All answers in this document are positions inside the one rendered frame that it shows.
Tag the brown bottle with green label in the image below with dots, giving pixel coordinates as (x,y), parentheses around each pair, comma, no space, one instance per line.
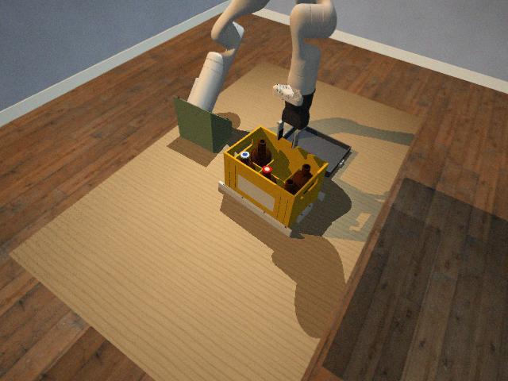
(267,173)

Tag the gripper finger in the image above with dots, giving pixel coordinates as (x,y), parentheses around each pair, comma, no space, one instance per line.
(296,137)
(280,129)

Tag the brown glass bottle with white label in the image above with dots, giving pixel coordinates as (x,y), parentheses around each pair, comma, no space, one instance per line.
(245,159)

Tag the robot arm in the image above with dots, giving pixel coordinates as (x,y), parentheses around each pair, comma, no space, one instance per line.
(314,19)

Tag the yellow crate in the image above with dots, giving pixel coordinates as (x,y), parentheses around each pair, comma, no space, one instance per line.
(285,162)

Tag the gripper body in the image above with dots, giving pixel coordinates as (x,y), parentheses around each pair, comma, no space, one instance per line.
(298,96)

